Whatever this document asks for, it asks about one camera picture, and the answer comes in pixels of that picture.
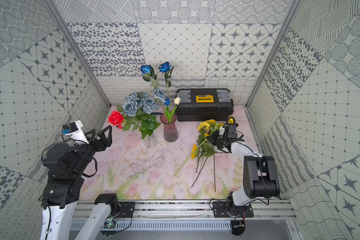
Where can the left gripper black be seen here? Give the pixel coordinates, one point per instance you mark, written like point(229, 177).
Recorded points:
point(93, 141)

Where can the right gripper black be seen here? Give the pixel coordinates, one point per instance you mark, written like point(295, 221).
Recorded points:
point(213, 137)

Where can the yellow poppy spray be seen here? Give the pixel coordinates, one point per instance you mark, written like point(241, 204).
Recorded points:
point(203, 148)

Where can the yellow carnation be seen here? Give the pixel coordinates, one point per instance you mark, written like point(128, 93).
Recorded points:
point(203, 125)

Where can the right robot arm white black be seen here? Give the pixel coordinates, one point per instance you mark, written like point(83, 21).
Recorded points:
point(260, 177)

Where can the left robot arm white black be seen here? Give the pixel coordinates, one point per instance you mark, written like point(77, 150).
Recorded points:
point(66, 162)

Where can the clear glass vase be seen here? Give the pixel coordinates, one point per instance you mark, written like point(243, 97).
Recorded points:
point(150, 141)

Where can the red rose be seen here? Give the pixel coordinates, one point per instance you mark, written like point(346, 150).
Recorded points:
point(116, 119)

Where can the black toolbox yellow latch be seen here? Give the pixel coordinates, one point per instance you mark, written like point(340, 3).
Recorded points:
point(198, 105)

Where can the dusty blue rose bunch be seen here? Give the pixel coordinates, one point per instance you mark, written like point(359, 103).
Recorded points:
point(143, 102)

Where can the white tulip bud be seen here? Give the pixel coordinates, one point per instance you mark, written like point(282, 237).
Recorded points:
point(170, 113)

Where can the dark blue rose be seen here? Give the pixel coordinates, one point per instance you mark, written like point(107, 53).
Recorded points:
point(166, 69)
point(150, 76)

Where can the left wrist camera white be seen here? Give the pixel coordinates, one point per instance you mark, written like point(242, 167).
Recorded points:
point(74, 130)

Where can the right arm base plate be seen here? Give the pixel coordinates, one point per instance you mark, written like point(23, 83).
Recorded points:
point(225, 210)

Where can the aluminium mounting rail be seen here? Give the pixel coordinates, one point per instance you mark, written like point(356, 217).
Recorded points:
point(203, 210)

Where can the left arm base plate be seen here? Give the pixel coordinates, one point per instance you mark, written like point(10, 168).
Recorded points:
point(122, 210)

